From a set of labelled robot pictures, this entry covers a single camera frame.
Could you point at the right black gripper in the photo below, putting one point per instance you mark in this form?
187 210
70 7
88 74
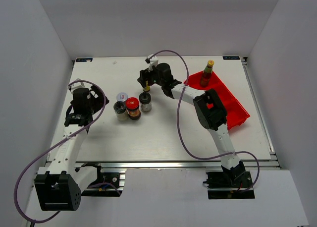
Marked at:
145 74

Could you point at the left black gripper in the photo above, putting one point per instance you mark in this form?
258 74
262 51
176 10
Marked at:
98 100

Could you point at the brown cap yellow label bottle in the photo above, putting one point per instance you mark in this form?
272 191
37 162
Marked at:
147 87

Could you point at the black top pepper grinder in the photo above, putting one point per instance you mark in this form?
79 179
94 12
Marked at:
145 102

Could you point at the red lid chili jar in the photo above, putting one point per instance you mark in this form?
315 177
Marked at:
132 105

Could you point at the yellow cap chili sauce bottle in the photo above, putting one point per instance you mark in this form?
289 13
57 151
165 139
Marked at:
206 75

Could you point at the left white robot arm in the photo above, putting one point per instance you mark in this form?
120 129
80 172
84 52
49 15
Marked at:
60 188

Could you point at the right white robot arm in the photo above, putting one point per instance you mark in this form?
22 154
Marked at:
210 112

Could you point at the white lid spice jar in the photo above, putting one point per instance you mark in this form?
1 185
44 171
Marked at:
122 97

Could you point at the black top salt grinder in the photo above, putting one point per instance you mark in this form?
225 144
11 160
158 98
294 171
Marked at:
120 111

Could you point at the left blue table label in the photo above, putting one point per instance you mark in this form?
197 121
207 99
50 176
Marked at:
84 59

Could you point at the blue table label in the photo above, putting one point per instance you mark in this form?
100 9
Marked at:
84 59
231 57

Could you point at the right blue table label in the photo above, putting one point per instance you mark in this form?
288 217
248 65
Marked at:
231 57

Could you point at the red plastic divided tray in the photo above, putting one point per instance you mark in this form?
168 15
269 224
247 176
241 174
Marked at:
236 113

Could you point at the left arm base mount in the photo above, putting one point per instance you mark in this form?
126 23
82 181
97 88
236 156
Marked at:
108 183

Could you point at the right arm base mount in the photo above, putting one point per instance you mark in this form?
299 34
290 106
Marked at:
220 187

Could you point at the aluminium table frame rail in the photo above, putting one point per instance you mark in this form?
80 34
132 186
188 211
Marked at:
153 140

